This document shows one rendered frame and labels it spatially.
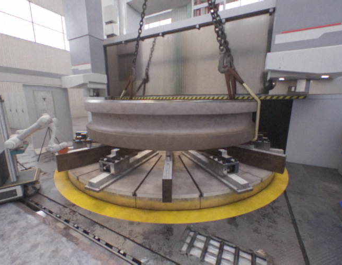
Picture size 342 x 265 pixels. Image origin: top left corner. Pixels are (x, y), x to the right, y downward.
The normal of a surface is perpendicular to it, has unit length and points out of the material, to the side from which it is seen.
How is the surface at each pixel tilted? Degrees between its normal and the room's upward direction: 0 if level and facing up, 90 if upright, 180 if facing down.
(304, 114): 90
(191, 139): 90
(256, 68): 90
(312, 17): 90
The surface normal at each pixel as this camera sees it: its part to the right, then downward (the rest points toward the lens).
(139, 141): -0.24, 0.19
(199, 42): -0.44, 0.18
